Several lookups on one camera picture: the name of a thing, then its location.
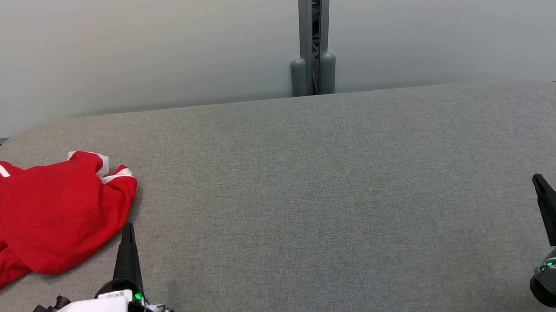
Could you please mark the red shorts white side panel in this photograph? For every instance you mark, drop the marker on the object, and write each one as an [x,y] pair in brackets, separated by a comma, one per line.
[62,220]

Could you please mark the grey partition post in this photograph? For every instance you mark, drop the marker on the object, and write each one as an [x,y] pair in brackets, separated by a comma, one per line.
[328,74]
[306,26]

